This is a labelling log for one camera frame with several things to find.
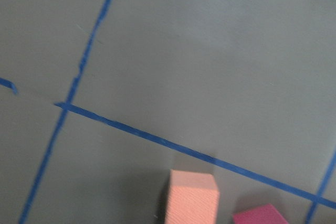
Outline magenta foam block far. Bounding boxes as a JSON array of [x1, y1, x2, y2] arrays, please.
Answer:
[[233, 204, 289, 224]]

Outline orange foam block right side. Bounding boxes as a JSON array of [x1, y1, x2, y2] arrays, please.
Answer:
[[164, 169, 220, 224]]

